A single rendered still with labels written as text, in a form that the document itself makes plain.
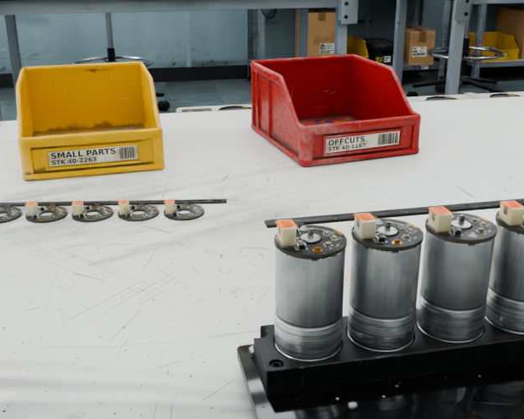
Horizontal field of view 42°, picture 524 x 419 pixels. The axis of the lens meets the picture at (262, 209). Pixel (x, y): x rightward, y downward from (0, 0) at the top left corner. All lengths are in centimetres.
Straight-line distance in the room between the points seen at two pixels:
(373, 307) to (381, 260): 2
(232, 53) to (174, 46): 39
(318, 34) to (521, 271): 411
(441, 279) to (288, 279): 6
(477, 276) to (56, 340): 17
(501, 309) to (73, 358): 17
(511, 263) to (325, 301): 7
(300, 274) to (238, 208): 21
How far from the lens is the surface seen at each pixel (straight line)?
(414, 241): 24
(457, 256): 25
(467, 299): 26
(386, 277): 24
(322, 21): 435
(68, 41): 465
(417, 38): 453
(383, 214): 26
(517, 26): 497
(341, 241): 24
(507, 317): 28
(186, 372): 28
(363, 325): 25
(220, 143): 57
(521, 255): 26
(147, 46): 464
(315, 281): 23
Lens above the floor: 91
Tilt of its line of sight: 22 degrees down
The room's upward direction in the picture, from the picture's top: straight up
